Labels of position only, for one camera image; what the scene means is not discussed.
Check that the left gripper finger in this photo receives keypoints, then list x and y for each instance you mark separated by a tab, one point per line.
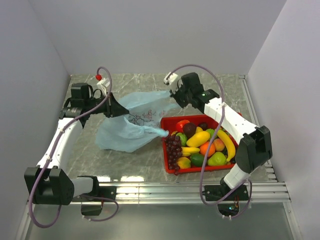
115	107
117	114

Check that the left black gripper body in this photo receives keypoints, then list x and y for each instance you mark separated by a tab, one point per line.
104	108

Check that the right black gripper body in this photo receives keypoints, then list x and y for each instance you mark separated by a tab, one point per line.
182	96

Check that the light blue plastic bag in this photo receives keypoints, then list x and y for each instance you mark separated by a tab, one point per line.
128	133

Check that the red orange persimmon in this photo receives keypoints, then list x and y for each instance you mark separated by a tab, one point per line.
179	125

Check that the dark brown passion fruit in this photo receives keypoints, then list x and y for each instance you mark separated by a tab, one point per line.
189	129

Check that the yellow mango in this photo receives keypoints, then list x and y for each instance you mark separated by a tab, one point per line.
198	139

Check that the green round fruit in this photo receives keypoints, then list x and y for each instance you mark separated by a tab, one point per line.
183	138

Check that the dark red grape bunch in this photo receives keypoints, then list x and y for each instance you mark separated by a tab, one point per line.
173	149

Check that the small yellow banana bunch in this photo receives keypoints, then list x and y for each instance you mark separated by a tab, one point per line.
188	151

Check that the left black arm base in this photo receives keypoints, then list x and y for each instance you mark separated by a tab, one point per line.
92	197

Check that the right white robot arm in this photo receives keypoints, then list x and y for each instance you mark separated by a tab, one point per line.
254	142

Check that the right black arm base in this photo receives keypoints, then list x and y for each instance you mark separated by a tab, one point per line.
231	203

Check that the dark plum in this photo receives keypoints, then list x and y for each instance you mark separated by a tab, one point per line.
203	126

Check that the red plastic tray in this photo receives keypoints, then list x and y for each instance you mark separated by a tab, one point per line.
169	124

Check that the green custard apple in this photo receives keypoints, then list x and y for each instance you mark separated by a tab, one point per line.
213	136

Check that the orange fruit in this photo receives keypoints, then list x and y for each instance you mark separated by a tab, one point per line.
207	147

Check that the peach fruit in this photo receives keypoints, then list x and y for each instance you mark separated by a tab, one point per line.
218	145

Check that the dark green avocado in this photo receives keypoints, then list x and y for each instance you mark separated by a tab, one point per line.
197	159

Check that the long yellow banana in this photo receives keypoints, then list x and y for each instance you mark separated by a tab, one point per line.
231	149

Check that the yellow orange papaya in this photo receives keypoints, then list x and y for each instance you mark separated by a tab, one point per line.
184	163

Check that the green pear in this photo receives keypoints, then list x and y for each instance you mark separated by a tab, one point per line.
217	159

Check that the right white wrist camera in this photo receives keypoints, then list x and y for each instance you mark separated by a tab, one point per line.
171	80

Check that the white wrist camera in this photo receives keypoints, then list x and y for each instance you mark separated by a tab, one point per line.
103	84
171	80

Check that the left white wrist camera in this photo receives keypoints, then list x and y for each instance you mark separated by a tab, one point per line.
103	84

